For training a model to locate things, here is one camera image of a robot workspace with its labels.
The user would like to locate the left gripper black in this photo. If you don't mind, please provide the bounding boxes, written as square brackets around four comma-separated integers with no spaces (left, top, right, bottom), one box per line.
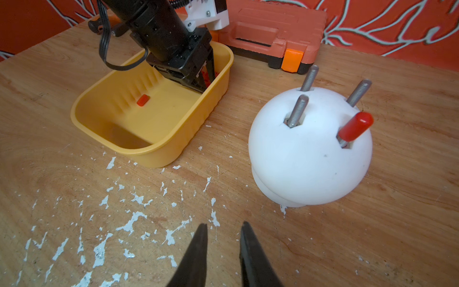
[147,28,215,93]

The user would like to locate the metal screw right back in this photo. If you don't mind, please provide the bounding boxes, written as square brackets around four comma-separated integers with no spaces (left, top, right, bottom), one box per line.
[346,79,372,107]

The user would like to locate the orange tool case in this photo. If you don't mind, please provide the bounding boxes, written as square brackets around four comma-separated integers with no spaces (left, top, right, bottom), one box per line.
[215,1,327,75]

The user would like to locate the red sleeves pile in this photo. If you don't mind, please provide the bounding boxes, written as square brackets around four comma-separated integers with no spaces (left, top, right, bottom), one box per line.
[196,66,219,92]

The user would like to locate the red sleeve lone in tray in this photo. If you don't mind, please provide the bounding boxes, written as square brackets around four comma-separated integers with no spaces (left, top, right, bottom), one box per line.
[136,94,150,107]

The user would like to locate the metal screw front left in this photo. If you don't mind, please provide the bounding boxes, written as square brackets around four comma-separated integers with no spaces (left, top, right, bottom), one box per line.
[284,94,309,128]

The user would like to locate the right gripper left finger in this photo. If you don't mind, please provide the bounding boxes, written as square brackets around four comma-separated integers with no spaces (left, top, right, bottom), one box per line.
[167,224,208,287]

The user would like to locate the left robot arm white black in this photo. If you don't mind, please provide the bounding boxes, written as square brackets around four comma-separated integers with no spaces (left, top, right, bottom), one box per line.
[98,1,216,93]

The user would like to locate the metal screw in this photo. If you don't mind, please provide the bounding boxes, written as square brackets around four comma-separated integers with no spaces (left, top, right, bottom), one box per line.
[284,94,309,128]
[346,79,372,107]
[300,65,319,92]

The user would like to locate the yellow plastic tray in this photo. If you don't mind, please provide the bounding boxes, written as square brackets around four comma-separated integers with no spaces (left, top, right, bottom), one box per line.
[71,42,234,168]

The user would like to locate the white dome screw fixture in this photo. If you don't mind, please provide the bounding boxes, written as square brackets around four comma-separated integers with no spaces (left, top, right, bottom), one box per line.
[248,87,373,208]

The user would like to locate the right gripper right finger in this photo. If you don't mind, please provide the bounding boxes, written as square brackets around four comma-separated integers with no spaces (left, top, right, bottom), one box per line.
[239,221,283,287]

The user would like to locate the red screw protection sleeve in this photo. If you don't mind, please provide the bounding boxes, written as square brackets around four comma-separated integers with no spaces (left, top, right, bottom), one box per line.
[337,112,374,142]

